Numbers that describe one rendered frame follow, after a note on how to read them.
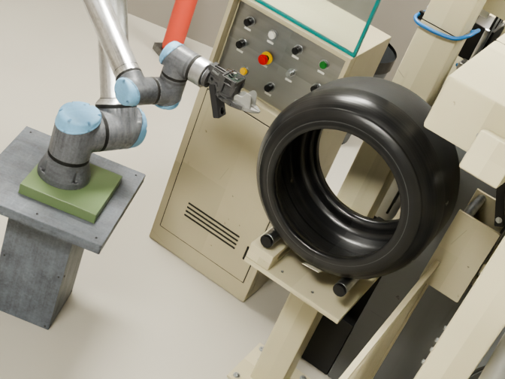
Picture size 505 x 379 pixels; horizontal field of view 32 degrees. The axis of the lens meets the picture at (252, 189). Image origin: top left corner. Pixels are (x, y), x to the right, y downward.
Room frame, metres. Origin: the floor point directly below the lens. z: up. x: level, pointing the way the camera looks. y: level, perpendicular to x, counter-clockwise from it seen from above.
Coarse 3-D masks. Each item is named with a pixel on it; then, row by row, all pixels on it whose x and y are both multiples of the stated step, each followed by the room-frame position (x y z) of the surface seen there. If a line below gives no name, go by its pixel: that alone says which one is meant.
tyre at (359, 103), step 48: (336, 96) 2.30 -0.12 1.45; (384, 96) 2.33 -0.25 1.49; (288, 144) 2.29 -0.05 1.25; (384, 144) 2.19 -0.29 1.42; (432, 144) 2.26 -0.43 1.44; (288, 192) 2.45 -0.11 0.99; (432, 192) 2.17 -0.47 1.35; (288, 240) 2.24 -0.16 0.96; (336, 240) 2.41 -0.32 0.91; (384, 240) 2.42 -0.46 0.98; (432, 240) 2.23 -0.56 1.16
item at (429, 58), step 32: (448, 0) 2.58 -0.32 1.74; (480, 0) 2.58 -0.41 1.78; (416, 32) 2.60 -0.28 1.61; (448, 32) 2.57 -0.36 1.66; (416, 64) 2.58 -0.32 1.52; (448, 64) 2.59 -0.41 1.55; (384, 160) 2.57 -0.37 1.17; (352, 192) 2.58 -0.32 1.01; (384, 192) 2.63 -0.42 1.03; (288, 320) 2.58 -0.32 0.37; (288, 352) 2.57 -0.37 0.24
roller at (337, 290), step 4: (340, 280) 2.20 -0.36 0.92; (344, 280) 2.20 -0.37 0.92; (348, 280) 2.21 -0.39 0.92; (352, 280) 2.23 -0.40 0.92; (356, 280) 2.25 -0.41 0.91; (336, 284) 2.18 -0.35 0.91; (340, 284) 2.18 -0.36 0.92; (344, 284) 2.19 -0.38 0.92; (348, 284) 2.20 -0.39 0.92; (352, 284) 2.22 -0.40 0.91; (336, 288) 2.18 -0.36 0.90; (340, 288) 2.17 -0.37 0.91; (344, 288) 2.17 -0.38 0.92; (348, 288) 2.19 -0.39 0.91; (336, 292) 2.18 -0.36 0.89; (340, 292) 2.17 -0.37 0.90; (344, 292) 2.17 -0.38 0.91; (340, 296) 2.17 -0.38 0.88
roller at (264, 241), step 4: (272, 228) 2.33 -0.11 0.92; (268, 232) 2.29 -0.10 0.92; (272, 232) 2.30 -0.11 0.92; (276, 232) 2.31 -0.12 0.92; (264, 236) 2.27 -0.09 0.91; (268, 236) 2.27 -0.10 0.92; (272, 236) 2.28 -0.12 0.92; (276, 236) 2.29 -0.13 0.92; (260, 240) 2.28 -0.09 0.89; (264, 240) 2.27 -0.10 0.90; (268, 240) 2.27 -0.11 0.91; (272, 240) 2.27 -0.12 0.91; (276, 240) 2.29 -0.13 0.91; (264, 244) 2.27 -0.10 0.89; (268, 244) 2.26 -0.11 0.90; (272, 244) 2.27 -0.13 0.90
